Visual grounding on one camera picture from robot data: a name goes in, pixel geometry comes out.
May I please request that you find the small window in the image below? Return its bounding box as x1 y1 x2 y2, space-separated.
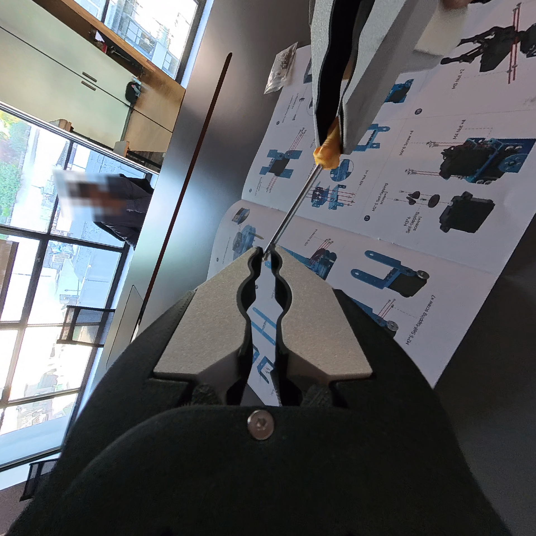
71 0 207 83

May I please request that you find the grey laptop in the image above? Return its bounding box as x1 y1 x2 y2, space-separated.
105 285 145 370

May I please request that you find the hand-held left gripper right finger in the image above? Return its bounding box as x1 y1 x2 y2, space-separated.
268 246 374 407

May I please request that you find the orange handle screwdriver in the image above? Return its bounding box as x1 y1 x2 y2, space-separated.
262 117 342 262

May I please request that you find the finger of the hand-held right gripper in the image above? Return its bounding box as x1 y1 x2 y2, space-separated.
309 0 366 145
340 0 462 152

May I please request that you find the large black-framed window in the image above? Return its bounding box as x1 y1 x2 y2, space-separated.
0 100 161 472

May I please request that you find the white cabinet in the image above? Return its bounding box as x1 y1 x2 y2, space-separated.
0 0 139 145

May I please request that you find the small bag of screws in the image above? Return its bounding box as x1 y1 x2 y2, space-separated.
264 42 299 96

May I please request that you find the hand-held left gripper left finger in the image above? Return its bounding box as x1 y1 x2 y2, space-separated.
153 247 264 406

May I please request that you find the black mesh chair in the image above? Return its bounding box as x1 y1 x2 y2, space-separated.
56 305 116 347
19 458 59 501

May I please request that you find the wooden shelf unit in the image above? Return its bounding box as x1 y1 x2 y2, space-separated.
33 0 186 169

